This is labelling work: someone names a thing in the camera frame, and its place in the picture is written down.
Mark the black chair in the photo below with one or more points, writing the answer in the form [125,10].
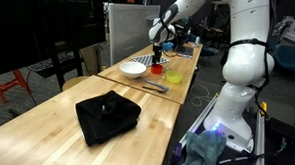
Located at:
[61,62]

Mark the round wooden stool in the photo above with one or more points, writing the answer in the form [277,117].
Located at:
[72,81]

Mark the cardboard box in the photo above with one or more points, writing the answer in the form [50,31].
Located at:
[90,58]

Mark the grey laptop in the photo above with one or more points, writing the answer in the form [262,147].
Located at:
[184,49]

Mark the yellow plastic bowl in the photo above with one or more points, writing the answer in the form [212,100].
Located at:
[174,76]

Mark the red pen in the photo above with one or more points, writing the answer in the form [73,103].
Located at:
[183,56]

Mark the red metal stool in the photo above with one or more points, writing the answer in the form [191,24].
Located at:
[4,84]

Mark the teal cloth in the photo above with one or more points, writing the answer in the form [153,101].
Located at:
[203,151]

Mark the white bowl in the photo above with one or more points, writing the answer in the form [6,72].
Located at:
[132,69]

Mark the small white bottle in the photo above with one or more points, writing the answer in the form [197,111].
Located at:
[197,40]

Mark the blue office chair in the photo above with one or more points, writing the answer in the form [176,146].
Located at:
[290,58]

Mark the white partition panel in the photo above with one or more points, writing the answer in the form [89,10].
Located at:
[126,31]

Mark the checkerboard calibration board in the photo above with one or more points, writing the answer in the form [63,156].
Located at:
[147,59]

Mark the black folded cloth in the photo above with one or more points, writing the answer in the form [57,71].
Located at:
[106,115]

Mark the yellow clamp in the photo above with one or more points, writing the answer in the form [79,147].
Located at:
[263,107]

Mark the black control box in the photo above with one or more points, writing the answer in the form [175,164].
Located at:
[282,128]

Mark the small orange pot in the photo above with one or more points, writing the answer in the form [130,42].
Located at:
[156,69]

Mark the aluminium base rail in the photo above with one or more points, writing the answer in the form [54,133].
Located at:
[260,144]
[199,120]

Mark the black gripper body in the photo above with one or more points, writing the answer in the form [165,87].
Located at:
[157,50]

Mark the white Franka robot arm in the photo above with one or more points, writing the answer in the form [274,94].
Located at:
[245,63]

